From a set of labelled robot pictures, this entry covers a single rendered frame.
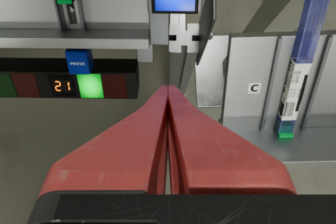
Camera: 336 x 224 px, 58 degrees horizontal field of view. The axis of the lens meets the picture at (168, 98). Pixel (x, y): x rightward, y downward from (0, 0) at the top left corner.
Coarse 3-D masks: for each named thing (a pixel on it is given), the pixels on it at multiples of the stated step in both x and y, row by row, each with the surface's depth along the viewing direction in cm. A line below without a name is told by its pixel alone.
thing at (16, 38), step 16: (0, 32) 31; (16, 32) 31; (32, 32) 31; (48, 32) 31; (64, 32) 31; (80, 32) 31; (96, 32) 31; (112, 32) 31; (128, 32) 31; (144, 32) 31; (80, 48) 31; (96, 48) 31; (112, 48) 31; (128, 48) 31; (144, 48) 31
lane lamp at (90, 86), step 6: (78, 78) 37; (84, 78) 37; (90, 78) 37; (96, 78) 37; (78, 84) 37; (84, 84) 37; (90, 84) 37; (96, 84) 37; (84, 90) 38; (90, 90) 38; (96, 90) 38; (102, 90) 38; (84, 96) 39; (90, 96) 39; (96, 96) 39; (102, 96) 39
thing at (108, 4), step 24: (0, 0) 30; (24, 0) 30; (48, 0) 30; (96, 0) 30; (120, 0) 30; (144, 0) 30; (0, 24) 32; (24, 24) 32; (48, 24) 32; (72, 24) 32; (96, 24) 32; (120, 24) 32; (144, 24) 32
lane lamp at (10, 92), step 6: (0, 78) 37; (6, 78) 37; (0, 84) 38; (6, 84) 38; (12, 84) 38; (0, 90) 38; (6, 90) 38; (12, 90) 38; (0, 96) 39; (6, 96) 39; (12, 96) 39
